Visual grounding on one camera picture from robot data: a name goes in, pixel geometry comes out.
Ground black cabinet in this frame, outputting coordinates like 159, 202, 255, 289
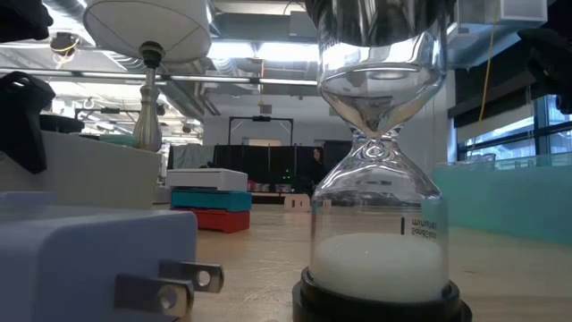
322, 140, 354, 175

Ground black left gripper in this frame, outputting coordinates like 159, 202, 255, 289
0, 0, 57, 175

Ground person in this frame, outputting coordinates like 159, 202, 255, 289
307, 146, 327, 184

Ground white sand hourglass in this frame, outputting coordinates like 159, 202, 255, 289
292, 0, 475, 322

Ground yellow hanging cable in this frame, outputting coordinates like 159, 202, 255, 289
477, 21, 498, 123

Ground grey plastic bin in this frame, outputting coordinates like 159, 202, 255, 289
0, 129, 163, 210

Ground black gantry frame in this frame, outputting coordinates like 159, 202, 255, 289
228, 115, 295, 147

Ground white power adapter plug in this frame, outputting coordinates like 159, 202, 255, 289
0, 204, 225, 322

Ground blue wall charger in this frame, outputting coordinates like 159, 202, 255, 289
0, 191, 57, 208

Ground pink wall charger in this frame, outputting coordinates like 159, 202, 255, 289
284, 192, 313, 213

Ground white box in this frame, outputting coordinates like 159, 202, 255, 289
165, 167, 249, 192

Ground teal box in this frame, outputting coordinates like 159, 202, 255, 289
170, 187, 253, 213

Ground grey cloth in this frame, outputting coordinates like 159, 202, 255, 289
172, 143, 215, 170

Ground black overhead camera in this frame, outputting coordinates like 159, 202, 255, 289
48, 30, 82, 58

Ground white ceiling unit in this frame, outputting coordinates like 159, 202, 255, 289
459, 0, 549, 26

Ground green translucent tray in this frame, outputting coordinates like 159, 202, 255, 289
432, 151, 572, 247

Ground red box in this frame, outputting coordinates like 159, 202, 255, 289
173, 207, 251, 234

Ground white lamp shade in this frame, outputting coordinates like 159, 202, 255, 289
82, 0, 214, 64

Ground black curtain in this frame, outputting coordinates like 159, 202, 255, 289
213, 144, 324, 194

